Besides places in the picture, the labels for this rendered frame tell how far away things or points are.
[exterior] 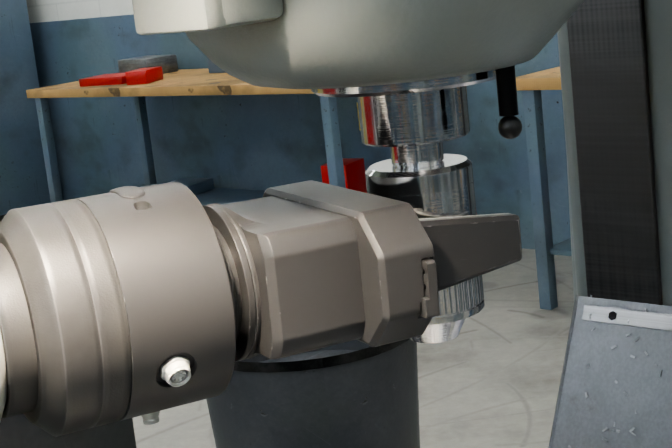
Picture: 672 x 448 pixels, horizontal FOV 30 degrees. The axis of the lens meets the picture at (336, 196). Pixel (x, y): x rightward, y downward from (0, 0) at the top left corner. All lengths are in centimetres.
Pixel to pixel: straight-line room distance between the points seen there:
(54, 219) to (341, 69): 12
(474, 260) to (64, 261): 18
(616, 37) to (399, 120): 41
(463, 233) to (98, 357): 16
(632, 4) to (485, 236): 40
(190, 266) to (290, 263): 4
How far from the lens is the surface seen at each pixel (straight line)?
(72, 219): 47
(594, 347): 95
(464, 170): 54
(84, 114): 790
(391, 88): 50
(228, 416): 254
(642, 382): 93
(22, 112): 797
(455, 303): 54
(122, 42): 750
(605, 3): 91
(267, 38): 47
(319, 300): 49
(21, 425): 80
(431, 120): 52
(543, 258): 475
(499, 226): 54
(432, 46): 46
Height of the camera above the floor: 136
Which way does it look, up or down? 10 degrees down
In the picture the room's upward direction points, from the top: 6 degrees counter-clockwise
